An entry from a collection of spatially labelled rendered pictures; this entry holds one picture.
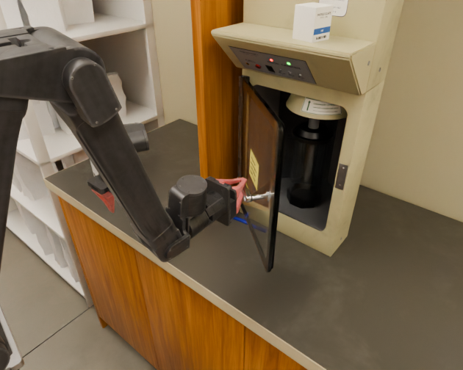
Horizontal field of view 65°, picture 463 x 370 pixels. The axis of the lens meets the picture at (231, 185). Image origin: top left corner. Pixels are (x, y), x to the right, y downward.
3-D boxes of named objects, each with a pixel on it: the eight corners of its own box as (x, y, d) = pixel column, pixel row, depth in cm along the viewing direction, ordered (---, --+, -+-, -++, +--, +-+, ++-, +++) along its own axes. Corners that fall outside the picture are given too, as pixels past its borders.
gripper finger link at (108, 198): (135, 208, 94) (129, 178, 89) (112, 222, 90) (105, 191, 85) (119, 198, 98) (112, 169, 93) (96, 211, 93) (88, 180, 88)
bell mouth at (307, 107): (306, 89, 103) (309, 70, 100) (367, 103, 94) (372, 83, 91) (273, 108, 92) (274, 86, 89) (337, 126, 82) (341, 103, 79)
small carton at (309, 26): (309, 34, 73) (312, 1, 70) (328, 39, 70) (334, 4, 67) (292, 38, 70) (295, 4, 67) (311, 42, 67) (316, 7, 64)
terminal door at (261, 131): (241, 202, 113) (243, 74, 90) (270, 275, 88) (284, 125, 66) (239, 202, 113) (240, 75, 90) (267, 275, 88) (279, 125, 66)
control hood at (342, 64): (241, 64, 91) (242, 21, 85) (367, 93, 74) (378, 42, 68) (210, 75, 83) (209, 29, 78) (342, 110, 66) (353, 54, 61)
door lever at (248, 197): (256, 180, 87) (257, 171, 86) (268, 203, 80) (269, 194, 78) (235, 183, 86) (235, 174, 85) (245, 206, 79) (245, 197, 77)
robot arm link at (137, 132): (85, 109, 85) (87, 109, 78) (134, 100, 89) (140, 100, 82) (98, 158, 89) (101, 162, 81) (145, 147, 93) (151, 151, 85)
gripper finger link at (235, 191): (257, 175, 81) (230, 194, 75) (256, 201, 85) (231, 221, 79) (233, 166, 84) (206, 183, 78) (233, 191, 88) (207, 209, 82)
